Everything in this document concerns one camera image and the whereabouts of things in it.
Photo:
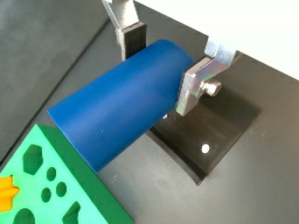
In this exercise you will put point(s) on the black curved cradle fixture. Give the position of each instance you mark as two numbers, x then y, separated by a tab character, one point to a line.
196	139

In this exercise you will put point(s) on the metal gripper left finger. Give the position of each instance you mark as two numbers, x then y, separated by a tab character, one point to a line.
129	28

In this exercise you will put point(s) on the dark blue cylinder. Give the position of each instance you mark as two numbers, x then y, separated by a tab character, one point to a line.
118	106

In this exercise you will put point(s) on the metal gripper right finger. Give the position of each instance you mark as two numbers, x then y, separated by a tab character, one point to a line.
197	80

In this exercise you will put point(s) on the yellow star prism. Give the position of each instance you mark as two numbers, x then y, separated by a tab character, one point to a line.
8	191

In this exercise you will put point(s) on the green foam shape-sorter block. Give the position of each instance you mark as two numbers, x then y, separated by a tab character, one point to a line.
58	190

